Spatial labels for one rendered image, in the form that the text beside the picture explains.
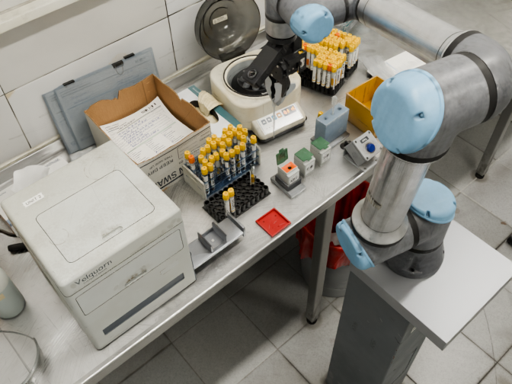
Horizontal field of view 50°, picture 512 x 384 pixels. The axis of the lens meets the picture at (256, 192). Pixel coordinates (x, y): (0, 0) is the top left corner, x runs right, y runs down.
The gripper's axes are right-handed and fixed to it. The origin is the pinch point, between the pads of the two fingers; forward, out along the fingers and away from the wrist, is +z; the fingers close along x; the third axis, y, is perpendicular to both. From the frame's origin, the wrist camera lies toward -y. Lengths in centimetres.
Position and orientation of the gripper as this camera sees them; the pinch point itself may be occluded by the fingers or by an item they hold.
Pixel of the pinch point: (274, 101)
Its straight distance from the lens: 140.3
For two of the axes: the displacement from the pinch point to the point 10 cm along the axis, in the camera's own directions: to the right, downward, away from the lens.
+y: 7.5, -5.2, 4.0
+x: -6.6, -5.8, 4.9
